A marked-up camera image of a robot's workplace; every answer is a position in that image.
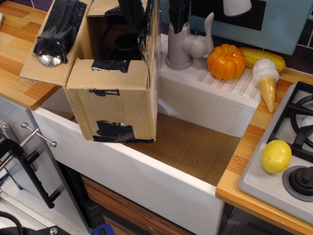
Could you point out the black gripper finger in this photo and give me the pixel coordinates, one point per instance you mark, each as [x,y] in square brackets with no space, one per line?
[178,13]
[133,11]

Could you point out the brown cardboard box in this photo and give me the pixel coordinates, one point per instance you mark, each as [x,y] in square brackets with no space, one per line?
[112,100]

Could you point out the black object inside box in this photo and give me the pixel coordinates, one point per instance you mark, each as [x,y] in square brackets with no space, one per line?
[119,43]

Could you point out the grey toy faucet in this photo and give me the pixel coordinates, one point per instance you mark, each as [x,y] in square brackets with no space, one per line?
[183,47]

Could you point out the orange toy pumpkin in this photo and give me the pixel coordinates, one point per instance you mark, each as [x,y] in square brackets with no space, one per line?
[226,62]

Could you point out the spoon taped on left flap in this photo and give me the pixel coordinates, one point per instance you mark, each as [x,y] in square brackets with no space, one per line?
[60,31]

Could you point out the yellow toy corn cob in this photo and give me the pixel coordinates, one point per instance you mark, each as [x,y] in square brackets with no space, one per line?
[253,55]

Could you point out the light blue toy microwave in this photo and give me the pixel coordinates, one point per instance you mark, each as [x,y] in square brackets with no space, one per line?
[275,25]

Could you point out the toy ice cream cone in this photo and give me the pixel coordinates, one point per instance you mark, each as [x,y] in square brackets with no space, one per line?
[265,74]

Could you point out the white toy sink basin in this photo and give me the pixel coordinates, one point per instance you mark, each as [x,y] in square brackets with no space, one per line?
[199,124]

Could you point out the yellow toy lemon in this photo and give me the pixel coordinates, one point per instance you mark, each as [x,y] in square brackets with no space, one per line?
[276,156]

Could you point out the black metal clamp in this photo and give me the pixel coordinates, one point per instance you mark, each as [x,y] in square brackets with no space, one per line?
[10,149]

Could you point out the black stove knob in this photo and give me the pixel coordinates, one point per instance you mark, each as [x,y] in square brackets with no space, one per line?
[298,181]

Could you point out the grey toy stove top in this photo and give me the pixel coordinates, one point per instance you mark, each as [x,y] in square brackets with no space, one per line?
[269,188]

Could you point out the blue clamp handle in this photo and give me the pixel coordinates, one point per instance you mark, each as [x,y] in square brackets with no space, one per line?
[105,229]

